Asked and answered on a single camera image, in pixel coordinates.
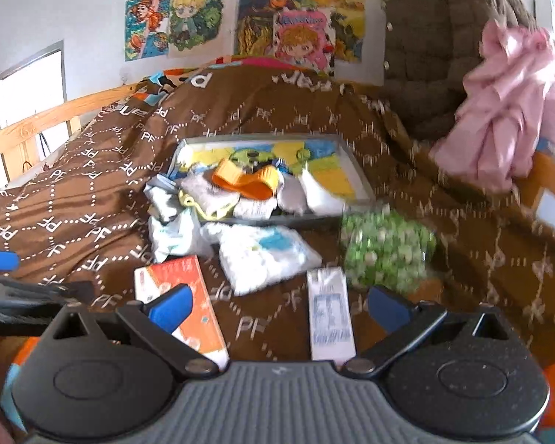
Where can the orange-haired character wall poster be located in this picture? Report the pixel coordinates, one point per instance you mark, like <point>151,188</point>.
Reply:
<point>145,23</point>

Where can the light blue and white cloth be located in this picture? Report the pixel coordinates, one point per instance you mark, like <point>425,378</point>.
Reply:
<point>162,196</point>

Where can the grey sock with yellow trim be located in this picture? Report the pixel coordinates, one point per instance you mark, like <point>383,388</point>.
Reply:
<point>208,196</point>

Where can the brown printed blanket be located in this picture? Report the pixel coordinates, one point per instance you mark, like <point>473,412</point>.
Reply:
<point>305,111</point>

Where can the white printed box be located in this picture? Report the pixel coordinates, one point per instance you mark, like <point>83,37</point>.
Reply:
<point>329,314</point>

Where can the dark quilted jacket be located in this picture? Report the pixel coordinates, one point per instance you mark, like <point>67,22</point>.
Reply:
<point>434,55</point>

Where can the large yellow orange wall poster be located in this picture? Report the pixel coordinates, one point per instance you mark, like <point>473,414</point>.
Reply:
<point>259,18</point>

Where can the orange cloth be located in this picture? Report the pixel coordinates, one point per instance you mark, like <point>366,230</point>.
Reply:
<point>245,178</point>

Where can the pink cloth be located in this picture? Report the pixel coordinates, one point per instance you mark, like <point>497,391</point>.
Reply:
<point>504,111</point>

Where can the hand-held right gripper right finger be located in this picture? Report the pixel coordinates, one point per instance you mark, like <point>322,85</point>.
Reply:
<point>391,307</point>

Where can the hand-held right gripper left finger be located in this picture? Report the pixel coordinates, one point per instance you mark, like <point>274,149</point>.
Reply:
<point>171,307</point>

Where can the white folded cloth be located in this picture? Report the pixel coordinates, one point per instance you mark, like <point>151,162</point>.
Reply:
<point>326,192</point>

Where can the green blond character wall poster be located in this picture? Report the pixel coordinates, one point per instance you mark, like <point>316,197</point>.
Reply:
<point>196,18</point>

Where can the green and white patterned bag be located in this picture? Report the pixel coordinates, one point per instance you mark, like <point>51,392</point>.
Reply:
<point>384,249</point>

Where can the small white sock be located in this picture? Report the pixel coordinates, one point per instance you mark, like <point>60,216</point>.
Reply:
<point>255,207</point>

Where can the white window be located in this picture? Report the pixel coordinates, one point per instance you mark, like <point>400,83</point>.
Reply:
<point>23,88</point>

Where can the grey tray with printed base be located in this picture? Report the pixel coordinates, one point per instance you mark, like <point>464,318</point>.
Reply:
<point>268,148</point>

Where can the white crumpled cloth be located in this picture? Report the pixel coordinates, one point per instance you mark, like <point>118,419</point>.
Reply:
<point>175,236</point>

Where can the white cloth with blue print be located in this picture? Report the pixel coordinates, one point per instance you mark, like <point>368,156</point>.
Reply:
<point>263,254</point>

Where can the pink character wall poster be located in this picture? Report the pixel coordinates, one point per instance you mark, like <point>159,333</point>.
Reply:
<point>305,41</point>

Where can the orange and white box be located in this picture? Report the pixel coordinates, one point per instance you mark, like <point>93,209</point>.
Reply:
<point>208,333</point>

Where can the wooden bed rail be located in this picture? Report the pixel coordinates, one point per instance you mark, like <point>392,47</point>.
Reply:
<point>51,118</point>

